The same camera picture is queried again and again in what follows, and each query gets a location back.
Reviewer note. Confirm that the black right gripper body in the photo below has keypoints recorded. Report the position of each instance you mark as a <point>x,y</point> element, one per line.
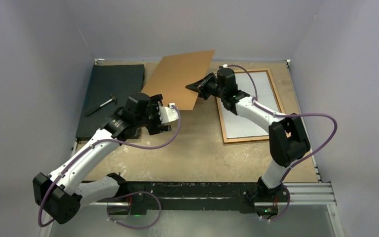
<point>208,88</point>

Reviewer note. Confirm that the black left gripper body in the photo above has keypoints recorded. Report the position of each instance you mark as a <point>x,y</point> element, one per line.
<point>153,121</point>

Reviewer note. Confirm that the brown frame backing board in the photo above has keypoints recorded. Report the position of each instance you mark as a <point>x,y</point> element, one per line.
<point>174,72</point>

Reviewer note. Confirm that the plant window photo print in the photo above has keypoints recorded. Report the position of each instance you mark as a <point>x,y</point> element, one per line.
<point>248,104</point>

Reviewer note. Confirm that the light wooden picture frame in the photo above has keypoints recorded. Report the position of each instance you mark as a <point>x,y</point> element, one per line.
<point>251,106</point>

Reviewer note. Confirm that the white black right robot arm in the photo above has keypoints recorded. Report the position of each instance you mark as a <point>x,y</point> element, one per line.
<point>249,110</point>

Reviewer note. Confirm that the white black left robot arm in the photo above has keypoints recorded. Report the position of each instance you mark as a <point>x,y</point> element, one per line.
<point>88,157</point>

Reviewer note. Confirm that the dark blue electronics box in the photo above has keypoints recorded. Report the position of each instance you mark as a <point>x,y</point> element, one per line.
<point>108,89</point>

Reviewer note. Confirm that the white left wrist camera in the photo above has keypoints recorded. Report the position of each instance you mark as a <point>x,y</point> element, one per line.
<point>168,113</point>

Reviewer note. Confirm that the aluminium rail base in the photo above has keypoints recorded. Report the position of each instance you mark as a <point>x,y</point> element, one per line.
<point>141,196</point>

